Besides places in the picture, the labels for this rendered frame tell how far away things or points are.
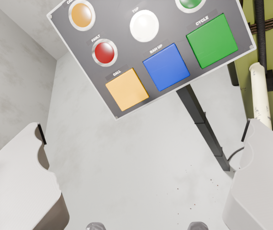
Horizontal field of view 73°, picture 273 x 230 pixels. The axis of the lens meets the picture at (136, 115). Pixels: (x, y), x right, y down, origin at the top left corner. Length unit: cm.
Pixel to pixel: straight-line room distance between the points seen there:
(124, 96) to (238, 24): 27
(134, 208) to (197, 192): 47
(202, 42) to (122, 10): 17
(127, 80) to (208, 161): 105
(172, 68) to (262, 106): 42
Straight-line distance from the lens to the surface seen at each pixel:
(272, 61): 89
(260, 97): 76
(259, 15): 73
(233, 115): 149
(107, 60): 43
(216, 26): 41
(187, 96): 64
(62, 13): 47
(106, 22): 43
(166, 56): 40
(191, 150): 143
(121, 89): 43
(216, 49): 42
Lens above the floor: 125
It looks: 43 degrees down
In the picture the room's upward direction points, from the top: 44 degrees counter-clockwise
